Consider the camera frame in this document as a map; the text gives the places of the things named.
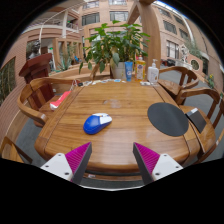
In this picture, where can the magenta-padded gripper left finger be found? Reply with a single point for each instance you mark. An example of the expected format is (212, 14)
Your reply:
(60, 164)

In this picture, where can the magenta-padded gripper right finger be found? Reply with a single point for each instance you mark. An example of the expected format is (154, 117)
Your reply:
(163, 165)

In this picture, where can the blue and white computer mouse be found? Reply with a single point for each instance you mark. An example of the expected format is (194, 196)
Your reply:
(94, 125)

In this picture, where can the round black mouse pad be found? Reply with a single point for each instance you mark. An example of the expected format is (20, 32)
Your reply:
(166, 119)

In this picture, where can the wooden armchair with notebook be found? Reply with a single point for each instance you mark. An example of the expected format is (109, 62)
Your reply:
(203, 136)

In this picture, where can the wooden chair corner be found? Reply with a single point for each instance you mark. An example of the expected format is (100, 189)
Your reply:
(10, 151)

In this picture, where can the black notebook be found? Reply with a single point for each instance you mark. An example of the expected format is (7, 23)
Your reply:
(197, 120)

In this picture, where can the wooden armchair with booklet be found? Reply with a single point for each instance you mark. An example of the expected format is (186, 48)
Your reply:
(30, 110)

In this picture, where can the red and white booklet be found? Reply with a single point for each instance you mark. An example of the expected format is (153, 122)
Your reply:
(60, 100)

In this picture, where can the empty wooden armchair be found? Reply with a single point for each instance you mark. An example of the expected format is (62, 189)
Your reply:
(170, 87)

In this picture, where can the long wooden planter box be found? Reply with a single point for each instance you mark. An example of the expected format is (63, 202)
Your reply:
(70, 74)

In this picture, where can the white pump dispenser bottle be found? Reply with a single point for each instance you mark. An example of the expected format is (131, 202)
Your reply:
(153, 74)

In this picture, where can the yellow flowering potted plant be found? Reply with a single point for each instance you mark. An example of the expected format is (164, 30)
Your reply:
(210, 81)

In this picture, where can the wooden chair behind plant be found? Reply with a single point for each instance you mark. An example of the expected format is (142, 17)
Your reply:
(95, 74)

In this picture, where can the yellow liquid bottle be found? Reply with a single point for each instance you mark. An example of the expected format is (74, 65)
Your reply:
(140, 70)

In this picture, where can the dark red wooden lectern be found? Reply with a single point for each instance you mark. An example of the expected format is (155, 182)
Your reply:
(35, 68)

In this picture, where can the blue squeeze tube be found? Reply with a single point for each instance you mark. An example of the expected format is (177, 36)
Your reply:
(129, 70)

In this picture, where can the dark bust statue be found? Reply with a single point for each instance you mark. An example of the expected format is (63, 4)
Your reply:
(34, 50)

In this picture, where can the large green potted plant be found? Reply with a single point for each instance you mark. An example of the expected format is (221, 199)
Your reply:
(116, 43)

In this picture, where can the white statue on pedestal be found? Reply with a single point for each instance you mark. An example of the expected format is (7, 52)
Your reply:
(184, 53)

